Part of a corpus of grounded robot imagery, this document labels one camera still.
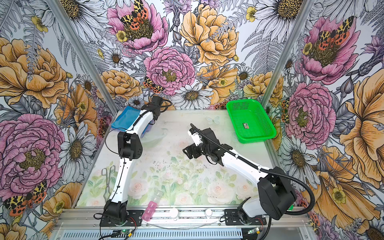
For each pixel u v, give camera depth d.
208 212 0.70
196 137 0.74
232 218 0.74
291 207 0.44
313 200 0.40
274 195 0.42
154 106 0.87
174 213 0.70
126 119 1.08
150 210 0.76
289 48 0.86
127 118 1.07
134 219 0.73
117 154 0.70
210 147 0.64
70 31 0.79
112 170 0.91
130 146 0.68
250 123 1.14
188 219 0.76
